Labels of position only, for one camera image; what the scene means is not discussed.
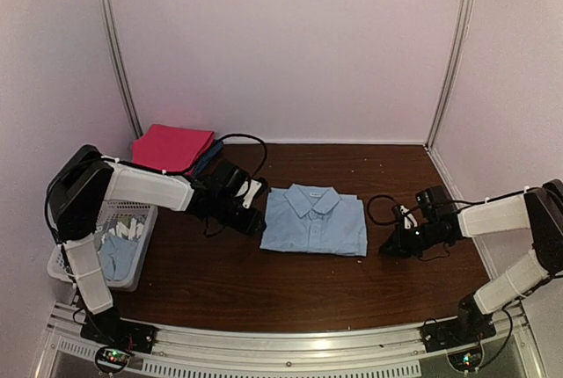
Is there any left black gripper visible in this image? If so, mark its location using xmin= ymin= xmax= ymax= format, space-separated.
xmin=213 ymin=194 xmax=267 ymax=238

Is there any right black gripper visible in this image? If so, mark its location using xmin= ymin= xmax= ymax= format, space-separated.
xmin=379 ymin=220 xmax=442 ymax=259

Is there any light blue shirt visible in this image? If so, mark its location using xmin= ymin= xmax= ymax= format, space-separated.
xmin=260 ymin=184 xmax=368 ymax=257

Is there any blue printed garment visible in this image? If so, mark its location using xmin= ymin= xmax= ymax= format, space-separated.
xmin=98 ymin=215 xmax=147 ymax=281

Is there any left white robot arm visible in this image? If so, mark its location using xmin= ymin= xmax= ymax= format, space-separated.
xmin=45 ymin=145 xmax=268 ymax=346

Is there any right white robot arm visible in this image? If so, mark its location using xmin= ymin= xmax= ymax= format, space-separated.
xmin=379 ymin=179 xmax=562 ymax=345

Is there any white plastic laundry basket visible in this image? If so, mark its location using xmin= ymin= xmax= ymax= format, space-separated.
xmin=46 ymin=200 xmax=159 ymax=293

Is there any folded dark blue cloth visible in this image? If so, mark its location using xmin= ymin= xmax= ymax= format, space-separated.
xmin=191 ymin=140 xmax=223 ymax=176

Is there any folded pink cloth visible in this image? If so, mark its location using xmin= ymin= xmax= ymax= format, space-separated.
xmin=132 ymin=124 xmax=215 ymax=171

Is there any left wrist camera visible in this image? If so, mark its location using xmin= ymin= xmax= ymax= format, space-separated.
xmin=236 ymin=178 xmax=268 ymax=209

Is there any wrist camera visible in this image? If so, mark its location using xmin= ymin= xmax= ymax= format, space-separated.
xmin=398 ymin=205 xmax=418 ymax=229
xmin=236 ymin=178 xmax=268 ymax=209

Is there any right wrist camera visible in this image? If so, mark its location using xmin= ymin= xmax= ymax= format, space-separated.
xmin=398 ymin=205 xmax=418 ymax=229

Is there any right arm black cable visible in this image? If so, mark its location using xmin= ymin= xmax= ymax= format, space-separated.
xmin=366 ymin=193 xmax=401 ymax=228

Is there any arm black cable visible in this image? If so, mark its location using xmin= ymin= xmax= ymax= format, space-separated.
xmin=162 ymin=132 xmax=269 ymax=185
xmin=366 ymin=193 xmax=401 ymax=228

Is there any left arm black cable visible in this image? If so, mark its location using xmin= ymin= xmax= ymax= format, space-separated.
xmin=162 ymin=132 xmax=269 ymax=185

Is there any aluminium front rail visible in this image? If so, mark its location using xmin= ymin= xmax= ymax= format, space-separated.
xmin=34 ymin=310 xmax=542 ymax=378

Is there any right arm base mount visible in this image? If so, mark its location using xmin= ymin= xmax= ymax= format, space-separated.
xmin=420 ymin=294 xmax=496 ymax=353

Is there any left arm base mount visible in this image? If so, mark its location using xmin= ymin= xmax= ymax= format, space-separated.
xmin=80 ymin=307 xmax=157 ymax=353

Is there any right aluminium corner post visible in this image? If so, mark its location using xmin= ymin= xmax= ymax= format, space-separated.
xmin=425 ymin=0 xmax=480 ymax=150

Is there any aluminium corner post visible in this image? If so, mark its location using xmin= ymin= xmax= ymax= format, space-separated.
xmin=425 ymin=0 xmax=480 ymax=150
xmin=99 ymin=0 xmax=143 ymax=139

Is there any left aluminium corner post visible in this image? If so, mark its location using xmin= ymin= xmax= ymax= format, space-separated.
xmin=99 ymin=0 xmax=143 ymax=139

